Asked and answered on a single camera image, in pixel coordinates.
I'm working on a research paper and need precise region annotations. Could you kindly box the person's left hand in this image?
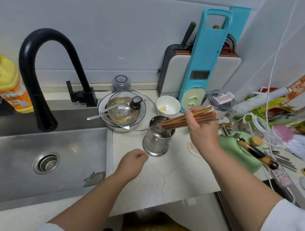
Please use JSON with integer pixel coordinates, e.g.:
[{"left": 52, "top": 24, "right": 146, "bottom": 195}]
[{"left": 114, "top": 149, "right": 149, "bottom": 184}]

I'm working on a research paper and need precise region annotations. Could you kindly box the person's right hand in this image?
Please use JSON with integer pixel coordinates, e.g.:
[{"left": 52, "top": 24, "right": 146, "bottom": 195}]
[{"left": 184, "top": 109, "right": 221, "bottom": 155}]

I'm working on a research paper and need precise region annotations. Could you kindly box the bundle of coloured chopsticks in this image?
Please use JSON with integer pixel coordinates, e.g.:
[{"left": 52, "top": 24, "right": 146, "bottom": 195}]
[{"left": 159, "top": 107, "right": 219, "bottom": 130}]

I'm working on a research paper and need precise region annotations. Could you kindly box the person's right forearm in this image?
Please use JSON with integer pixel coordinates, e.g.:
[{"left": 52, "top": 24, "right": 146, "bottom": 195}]
[{"left": 193, "top": 142, "right": 285, "bottom": 231}]

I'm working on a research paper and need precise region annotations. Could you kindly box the person's left forearm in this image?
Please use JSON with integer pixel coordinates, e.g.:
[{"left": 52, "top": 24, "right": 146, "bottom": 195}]
[{"left": 46, "top": 172, "right": 137, "bottom": 231}]

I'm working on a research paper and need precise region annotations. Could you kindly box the white ceramic bowl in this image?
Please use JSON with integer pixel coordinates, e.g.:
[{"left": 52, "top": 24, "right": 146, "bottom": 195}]
[{"left": 156, "top": 95, "right": 181, "bottom": 116}]

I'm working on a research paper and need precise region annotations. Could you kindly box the stainless steel chopstick holder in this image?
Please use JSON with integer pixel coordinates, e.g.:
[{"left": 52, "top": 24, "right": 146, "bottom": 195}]
[{"left": 142, "top": 115, "right": 176, "bottom": 158}]

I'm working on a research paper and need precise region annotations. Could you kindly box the round white coaster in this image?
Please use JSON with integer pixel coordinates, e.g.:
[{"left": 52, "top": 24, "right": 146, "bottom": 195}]
[{"left": 187, "top": 142, "right": 202, "bottom": 157}]

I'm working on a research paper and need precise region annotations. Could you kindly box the clear tumbler lid pink slider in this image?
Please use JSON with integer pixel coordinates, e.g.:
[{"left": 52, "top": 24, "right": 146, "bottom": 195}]
[{"left": 208, "top": 89, "right": 237, "bottom": 120}]

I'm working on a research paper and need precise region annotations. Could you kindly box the white round pot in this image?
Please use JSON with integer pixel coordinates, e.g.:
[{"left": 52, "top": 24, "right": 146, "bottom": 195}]
[{"left": 99, "top": 112, "right": 143, "bottom": 133}]

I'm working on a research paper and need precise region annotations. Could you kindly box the glass pot lid black knob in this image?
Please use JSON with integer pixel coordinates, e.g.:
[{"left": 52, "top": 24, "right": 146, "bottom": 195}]
[{"left": 98, "top": 90, "right": 154, "bottom": 132}]

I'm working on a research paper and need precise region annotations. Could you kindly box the clear glass bowl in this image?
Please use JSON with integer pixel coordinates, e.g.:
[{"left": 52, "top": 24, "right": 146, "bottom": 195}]
[{"left": 107, "top": 96, "right": 141, "bottom": 124}]

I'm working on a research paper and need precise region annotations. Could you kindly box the grey white cutting board holder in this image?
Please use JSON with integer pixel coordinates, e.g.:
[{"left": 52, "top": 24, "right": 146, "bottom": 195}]
[{"left": 157, "top": 43, "right": 241, "bottom": 98}]

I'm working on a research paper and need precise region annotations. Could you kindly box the grey rag scrap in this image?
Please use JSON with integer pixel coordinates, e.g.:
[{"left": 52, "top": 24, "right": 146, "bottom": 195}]
[{"left": 83, "top": 171, "right": 106, "bottom": 187}]

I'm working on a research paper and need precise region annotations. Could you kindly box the pair of metal chopsticks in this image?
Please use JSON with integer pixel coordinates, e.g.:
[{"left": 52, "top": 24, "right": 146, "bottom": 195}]
[{"left": 100, "top": 98, "right": 134, "bottom": 114}]

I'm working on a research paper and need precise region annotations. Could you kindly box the green kettle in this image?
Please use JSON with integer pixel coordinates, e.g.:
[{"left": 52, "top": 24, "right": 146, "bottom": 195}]
[{"left": 218, "top": 130, "right": 270, "bottom": 174}]

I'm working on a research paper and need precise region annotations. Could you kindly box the metal spoon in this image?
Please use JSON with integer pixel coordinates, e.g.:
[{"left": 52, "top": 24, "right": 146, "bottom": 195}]
[{"left": 86, "top": 113, "right": 108, "bottom": 120}]

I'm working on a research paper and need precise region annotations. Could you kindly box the teal mandoline slicer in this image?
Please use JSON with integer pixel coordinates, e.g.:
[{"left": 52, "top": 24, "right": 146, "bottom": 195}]
[{"left": 178, "top": 8, "right": 233, "bottom": 114}]

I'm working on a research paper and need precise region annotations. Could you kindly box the set of coloured cutting boards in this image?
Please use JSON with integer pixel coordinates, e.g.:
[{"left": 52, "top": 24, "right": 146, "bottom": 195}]
[{"left": 171, "top": 33, "right": 239, "bottom": 58}]

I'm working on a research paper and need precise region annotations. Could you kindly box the glass jar white lid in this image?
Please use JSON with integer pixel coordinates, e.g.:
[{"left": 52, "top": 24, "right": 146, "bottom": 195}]
[{"left": 243, "top": 114, "right": 268, "bottom": 136}]

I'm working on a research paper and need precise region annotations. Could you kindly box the stainless steel sink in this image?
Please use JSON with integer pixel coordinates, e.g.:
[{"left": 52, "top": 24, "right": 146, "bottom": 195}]
[{"left": 0, "top": 108, "right": 113, "bottom": 211}]

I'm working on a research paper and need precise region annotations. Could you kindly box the cork stopper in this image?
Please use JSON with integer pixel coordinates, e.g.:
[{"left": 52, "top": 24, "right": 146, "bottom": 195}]
[{"left": 249, "top": 136, "right": 264, "bottom": 147}]

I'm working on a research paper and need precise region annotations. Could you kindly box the white rolled tube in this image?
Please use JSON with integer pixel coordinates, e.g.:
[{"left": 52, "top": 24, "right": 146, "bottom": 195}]
[{"left": 235, "top": 87, "right": 291, "bottom": 113}]

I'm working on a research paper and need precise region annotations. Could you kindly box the small clear plastic cup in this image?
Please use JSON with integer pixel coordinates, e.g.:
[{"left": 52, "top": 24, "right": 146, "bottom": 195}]
[{"left": 112, "top": 75, "right": 132, "bottom": 93}]

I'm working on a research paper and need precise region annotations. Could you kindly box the metal sink drain strainer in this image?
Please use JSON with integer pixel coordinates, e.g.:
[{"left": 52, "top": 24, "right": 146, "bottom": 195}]
[{"left": 33, "top": 152, "right": 60, "bottom": 175}]

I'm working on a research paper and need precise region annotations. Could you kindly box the pile of metal cutlery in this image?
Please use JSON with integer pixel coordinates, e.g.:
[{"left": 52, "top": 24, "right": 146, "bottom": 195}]
[{"left": 268, "top": 150, "right": 298, "bottom": 172}]

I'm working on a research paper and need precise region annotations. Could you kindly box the teal cutting board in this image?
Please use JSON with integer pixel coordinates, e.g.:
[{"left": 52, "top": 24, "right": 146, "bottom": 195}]
[{"left": 228, "top": 6, "right": 252, "bottom": 46}]

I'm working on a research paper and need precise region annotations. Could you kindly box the orange patterned package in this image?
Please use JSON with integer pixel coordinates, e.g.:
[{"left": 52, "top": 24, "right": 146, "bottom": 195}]
[{"left": 285, "top": 75, "right": 305, "bottom": 101}]

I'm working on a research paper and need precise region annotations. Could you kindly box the white left sleeve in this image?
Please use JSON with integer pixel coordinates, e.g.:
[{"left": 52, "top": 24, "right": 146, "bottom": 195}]
[{"left": 36, "top": 222, "right": 65, "bottom": 231}]

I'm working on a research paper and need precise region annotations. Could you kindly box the white sleeve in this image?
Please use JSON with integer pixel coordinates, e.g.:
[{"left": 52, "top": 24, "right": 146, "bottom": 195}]
[
  {"left": 36, "top": 222, "right": 65, "bottom": 231},
  {"left": 259, "top": 198, "right": 305, "bottom": 231}
]

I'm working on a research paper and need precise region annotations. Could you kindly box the white right sleeve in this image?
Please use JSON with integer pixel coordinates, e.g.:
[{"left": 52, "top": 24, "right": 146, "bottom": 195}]
[{"left": 259, "top": 198, "right": 305, "bottom": 231}]

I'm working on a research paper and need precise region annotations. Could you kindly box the black curved faucet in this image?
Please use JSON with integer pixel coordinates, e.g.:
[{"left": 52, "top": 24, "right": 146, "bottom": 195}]
[{"left": 19, "top": 28, "right": 98, "bottom": 133}]

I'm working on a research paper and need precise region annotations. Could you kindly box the yellow detergent bottle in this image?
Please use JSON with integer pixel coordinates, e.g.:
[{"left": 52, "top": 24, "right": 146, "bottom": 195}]
[{"left": 0, "top": 53, "right": 34, "bottom": 114}]

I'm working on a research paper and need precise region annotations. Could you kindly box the brown black kettle handle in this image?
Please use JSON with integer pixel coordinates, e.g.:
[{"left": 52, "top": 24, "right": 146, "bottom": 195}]
[{"left": 235, "top": 133, "right": 279, "bottom": 170}]

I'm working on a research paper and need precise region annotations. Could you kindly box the black knife handle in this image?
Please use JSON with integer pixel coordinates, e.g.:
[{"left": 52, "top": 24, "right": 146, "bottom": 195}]
[{"left": 180, "top": 22, "right": 197, "bottom": 49}]

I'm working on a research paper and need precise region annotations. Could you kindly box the white cable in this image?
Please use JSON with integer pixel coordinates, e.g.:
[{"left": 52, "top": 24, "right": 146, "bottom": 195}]
[{"left": 264, "top": 0, "right": 299, "bottom": 205}]

